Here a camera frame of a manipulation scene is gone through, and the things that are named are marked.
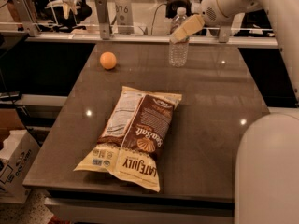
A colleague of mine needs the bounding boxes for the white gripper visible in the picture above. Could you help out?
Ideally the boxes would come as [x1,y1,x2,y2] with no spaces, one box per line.
[169,0,250,45]

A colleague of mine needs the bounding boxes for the clear plastic water bottle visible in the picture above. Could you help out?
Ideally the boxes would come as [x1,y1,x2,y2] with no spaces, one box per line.
[169,7,189,67]

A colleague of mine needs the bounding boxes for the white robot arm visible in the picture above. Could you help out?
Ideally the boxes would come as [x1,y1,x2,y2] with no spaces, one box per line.
[170,0,299,224]

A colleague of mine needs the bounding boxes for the brown and cream chip bag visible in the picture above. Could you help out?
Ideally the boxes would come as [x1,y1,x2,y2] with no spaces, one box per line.
[76,87,182,192]

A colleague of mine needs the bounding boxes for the black headphones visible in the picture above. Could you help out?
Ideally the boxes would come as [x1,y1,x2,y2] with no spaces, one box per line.
[165,0,191,19]

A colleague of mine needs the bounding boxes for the orange ball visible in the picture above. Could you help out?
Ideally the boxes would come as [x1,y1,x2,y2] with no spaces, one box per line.
[100,52,117,70]

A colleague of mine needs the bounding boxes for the black office chair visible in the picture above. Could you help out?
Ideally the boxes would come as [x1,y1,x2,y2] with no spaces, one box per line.
[41,0,92,32]

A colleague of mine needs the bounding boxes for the white cardboard box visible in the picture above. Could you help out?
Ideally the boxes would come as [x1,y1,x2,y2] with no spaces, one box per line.
[0,130,40,203]

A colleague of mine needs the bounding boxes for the right metal rail bracket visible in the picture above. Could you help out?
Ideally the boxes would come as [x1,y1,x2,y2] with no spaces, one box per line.
[218,24,232,43]

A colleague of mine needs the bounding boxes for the metal rail bracket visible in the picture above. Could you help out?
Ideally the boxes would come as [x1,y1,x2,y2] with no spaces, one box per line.
[13,0,40,37]
[94,0,111,40]
[218,24,232,43]

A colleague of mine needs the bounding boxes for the white numbered sign post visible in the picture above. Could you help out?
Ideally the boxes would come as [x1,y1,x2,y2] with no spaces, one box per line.
[114,0,134,35]

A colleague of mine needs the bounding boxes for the middle metal rail bracket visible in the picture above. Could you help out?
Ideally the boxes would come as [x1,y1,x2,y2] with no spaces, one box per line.
[94,0,111,40]

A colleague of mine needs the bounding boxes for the left metal rail bracket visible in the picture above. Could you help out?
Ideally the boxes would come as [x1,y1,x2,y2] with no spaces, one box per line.
[13,0,40,37]

